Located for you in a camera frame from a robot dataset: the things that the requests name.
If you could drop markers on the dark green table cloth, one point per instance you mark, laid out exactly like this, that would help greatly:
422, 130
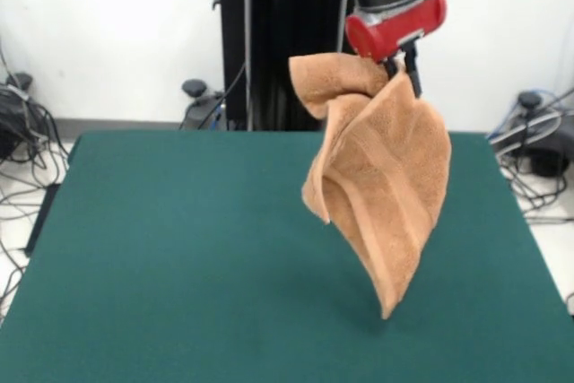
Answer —
134, 266

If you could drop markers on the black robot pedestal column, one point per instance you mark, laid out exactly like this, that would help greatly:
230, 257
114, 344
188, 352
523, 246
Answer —
278, 20

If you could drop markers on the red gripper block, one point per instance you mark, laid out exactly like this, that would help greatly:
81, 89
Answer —
385, 35

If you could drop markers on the grey stand leg with knob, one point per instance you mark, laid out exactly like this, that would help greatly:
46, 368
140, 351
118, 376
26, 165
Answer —
9, 136
545, 156

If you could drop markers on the tan terry towel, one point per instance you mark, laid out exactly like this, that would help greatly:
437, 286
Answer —
385, 176

